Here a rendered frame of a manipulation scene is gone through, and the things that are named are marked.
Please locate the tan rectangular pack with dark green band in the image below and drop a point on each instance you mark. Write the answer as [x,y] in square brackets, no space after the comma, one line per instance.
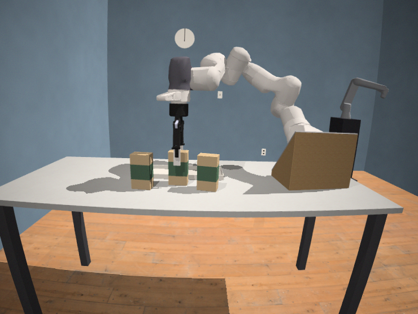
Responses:
[178,175]
[207,172]
[141,170]

